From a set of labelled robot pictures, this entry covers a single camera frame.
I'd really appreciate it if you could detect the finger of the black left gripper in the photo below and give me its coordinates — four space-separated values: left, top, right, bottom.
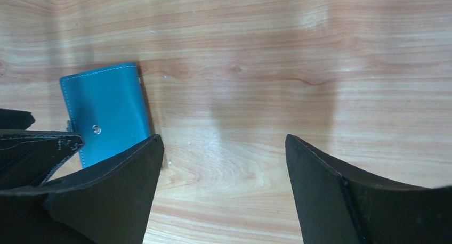
1 129 84 190

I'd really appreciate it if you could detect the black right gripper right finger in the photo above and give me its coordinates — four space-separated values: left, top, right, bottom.
285 134 451 243

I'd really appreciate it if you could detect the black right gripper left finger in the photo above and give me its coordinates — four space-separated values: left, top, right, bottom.
1 135 164 243

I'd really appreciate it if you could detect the blue leather card holder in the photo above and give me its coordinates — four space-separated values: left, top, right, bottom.
59 62 151 168

